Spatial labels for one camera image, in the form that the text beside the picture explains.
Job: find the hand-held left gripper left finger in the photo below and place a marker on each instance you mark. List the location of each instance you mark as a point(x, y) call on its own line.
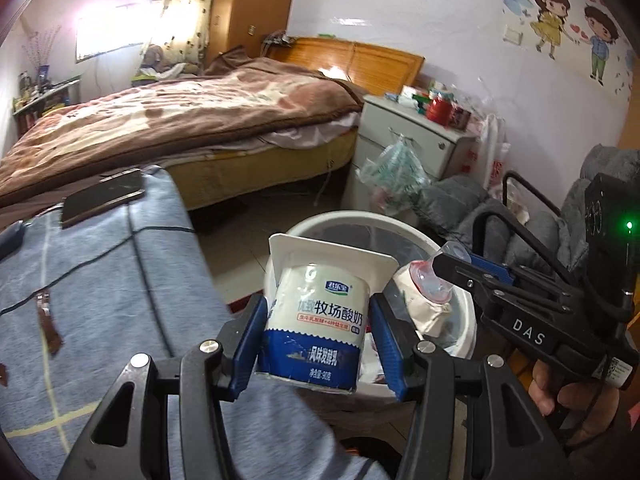
point(247, 347)

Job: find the black tube frame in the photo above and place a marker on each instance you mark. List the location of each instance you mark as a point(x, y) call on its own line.
point(525, 195)

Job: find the dark grey object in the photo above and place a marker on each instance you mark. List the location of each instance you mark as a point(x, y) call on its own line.
point(10, 240)

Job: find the brown plush toy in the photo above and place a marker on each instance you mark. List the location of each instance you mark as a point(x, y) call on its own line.
point(152, 56)

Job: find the green plastic bag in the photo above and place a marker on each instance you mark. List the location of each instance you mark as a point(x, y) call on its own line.
point(395, 170)

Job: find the white and green box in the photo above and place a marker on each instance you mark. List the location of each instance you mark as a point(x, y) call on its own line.
point(412, 96)

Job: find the bright window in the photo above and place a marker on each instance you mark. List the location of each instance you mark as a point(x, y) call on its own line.
point(120, 30)

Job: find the bed with brown blanket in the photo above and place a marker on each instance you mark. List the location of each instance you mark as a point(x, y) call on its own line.
point(150, 115)

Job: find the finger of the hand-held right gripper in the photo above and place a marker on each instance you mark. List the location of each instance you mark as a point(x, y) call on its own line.
point(492, 267)
point(460, 267)

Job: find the wooden bed headboard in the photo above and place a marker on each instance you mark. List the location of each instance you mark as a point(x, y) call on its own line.
point(360, 60)

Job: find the yellow mattress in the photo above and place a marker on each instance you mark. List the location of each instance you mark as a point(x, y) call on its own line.
point(250, 170)

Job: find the grey plush chair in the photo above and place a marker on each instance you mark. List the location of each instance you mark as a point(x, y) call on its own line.
point(605, 160)

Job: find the dark red jar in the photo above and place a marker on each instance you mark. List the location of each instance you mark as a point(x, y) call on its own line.
point(461, 115)

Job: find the white plastic bag red print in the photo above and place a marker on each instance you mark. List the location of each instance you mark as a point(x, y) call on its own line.
point(492, 150)

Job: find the patterned curtain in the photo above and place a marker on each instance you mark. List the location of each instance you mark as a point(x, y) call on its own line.
point(190, 5)

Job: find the white and blue yogurt cup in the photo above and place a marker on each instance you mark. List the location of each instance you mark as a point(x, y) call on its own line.
point(320, 320)

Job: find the white nightstand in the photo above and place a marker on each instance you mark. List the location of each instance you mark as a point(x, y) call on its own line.
point(400, 130)

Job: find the dark phone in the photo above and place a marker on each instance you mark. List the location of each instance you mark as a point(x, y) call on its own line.
point(100, 197)

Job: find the beige paper pouch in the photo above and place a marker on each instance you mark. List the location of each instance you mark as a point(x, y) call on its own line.
point(425, 310)

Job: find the white wall switch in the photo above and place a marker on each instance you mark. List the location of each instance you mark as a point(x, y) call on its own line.
point(512, 35)

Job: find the cluttered desk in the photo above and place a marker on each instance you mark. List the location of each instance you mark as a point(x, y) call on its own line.
point(45, 100)

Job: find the cartoon wall sticker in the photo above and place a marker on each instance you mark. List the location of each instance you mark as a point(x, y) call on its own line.
point(555, 15)

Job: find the person's right hand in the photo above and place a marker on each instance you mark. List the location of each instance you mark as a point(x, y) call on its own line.
point(575, 402)

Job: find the blue checked blanket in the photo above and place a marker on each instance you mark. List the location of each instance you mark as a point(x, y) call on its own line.
point(110, 300)

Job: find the wooden wardrobe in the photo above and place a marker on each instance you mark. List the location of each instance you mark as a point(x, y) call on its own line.
point(250, 10)

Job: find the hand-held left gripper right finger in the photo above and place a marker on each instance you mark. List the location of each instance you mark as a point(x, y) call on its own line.
point(387, 352)

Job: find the white round bin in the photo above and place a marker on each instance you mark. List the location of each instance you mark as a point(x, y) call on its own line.
point(350, 225)

